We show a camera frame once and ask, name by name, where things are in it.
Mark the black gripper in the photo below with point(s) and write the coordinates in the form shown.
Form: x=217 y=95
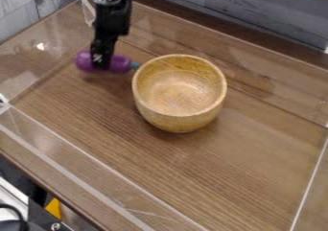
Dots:
x=113 y=22

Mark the purple toy eggplant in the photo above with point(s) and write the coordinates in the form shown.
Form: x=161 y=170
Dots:
x=122 y=64

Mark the light wooden bowl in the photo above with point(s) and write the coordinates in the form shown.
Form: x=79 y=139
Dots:
x=180 y=90

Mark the black device with yellow label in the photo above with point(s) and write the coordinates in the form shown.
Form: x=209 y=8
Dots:
x=42 y=221

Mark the clear acrylic corner bracket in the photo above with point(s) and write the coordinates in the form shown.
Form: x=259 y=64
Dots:
x=89 y=12

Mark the clear acrylic tray wall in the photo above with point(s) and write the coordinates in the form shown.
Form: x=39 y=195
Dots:
x=115 y=169

